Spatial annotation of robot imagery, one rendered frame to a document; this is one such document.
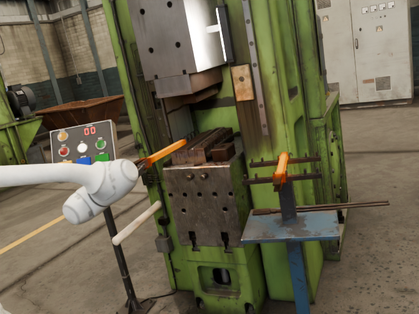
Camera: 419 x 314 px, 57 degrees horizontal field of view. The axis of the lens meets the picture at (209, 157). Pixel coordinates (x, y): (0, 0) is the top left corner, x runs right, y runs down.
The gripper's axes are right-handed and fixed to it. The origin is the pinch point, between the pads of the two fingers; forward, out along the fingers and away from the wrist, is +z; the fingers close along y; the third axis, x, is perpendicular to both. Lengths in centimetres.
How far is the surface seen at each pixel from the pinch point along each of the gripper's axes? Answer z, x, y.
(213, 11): 79, 54, 12
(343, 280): 78, -110, 62
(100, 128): 37, 8, -48
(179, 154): 43.5, -11.4, -7.3
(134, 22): 47, 56, -16
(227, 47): 56, 36, 25
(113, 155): 32, -6, -39
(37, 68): 645, 42, -731
